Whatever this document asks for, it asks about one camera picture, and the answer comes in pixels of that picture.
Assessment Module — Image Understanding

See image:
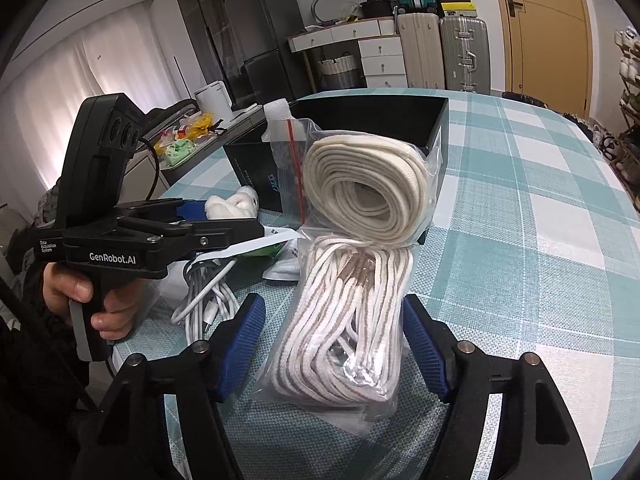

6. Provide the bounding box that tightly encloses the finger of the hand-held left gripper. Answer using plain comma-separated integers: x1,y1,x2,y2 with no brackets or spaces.
117,216,265,262
117,199,210,222

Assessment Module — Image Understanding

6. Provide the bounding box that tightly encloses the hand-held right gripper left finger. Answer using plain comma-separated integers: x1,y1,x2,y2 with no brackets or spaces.
72,294,266,480

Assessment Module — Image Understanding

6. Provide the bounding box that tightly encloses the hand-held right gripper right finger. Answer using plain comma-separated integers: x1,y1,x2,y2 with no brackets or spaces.
402,294,598,480

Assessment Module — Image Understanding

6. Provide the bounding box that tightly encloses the white medicine sachet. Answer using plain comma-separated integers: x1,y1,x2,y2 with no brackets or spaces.
264,255,302,282
195,227,307,267

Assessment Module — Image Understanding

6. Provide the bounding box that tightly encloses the bagged white striped rope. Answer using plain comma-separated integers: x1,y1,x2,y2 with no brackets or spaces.
250,232,417,423

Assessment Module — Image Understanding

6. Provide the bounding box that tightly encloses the bagged cream rope coil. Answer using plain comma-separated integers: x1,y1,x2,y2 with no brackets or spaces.
300,120,436,250

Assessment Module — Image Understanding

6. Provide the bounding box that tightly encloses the black storage box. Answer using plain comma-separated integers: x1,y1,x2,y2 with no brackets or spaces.
223,96,449,246

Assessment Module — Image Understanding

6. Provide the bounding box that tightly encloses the person's left hand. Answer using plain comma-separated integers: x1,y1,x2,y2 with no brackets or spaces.
42,260,138,342

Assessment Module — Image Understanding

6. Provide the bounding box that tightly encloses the white plush toy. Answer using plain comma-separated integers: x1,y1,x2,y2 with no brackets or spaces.
205,186,260,220

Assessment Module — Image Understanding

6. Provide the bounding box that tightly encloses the green snack packet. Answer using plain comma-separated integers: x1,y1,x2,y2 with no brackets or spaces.
162,141,197,167

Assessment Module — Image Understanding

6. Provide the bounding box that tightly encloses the white curtain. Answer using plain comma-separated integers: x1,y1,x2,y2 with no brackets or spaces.
0,25,196,221

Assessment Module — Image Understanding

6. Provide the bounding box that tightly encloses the yellow snack packet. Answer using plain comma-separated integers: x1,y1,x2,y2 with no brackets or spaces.
187,112,221,136

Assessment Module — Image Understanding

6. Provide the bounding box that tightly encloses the grey side table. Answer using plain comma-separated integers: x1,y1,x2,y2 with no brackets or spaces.
127,102,268,188

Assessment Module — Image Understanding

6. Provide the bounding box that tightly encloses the clear zip bag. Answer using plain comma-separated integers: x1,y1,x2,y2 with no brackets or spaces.
262,100,321,226

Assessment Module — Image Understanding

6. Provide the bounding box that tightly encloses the white electric kettle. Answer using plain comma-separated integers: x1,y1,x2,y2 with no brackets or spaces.
195,80,234,116

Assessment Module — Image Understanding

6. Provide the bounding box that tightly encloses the teal checked tablecloth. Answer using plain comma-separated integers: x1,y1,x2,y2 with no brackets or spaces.
112,91,640,480

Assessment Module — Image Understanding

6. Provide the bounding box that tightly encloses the grey refrigerator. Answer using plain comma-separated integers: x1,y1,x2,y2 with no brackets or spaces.
222,0,312,106

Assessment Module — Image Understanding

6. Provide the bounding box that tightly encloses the woven laundry basket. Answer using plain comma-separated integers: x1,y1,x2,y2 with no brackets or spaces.
317,52,361,91

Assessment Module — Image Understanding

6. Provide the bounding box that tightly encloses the oval mirror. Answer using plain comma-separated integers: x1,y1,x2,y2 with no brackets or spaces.
311,0,368,26

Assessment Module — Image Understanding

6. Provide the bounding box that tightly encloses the white drawer dresser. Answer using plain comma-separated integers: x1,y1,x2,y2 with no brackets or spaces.
287,17,408,91

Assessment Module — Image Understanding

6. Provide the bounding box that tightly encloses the beige suitcase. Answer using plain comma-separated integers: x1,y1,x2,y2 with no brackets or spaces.
396,7,443,90

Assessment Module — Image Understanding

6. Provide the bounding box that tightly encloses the group of floor shoes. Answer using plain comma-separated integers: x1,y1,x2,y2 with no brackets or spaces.
565,110,623,158

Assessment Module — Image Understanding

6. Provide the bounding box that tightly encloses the silver suitcase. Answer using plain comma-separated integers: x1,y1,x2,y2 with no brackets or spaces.
440,16,491,95

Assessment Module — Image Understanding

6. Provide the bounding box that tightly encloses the wooden shoe rack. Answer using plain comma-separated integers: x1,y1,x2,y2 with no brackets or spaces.
612,25,640,211

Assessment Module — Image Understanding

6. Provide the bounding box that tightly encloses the yellow wooden door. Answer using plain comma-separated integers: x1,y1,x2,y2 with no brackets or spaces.
487,0,593,106

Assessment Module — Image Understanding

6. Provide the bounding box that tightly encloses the white charging cable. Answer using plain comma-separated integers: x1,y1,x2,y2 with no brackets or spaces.
171,257,242,346

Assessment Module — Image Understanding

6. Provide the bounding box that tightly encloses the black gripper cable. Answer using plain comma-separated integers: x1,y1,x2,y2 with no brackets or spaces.
137,137,162,202

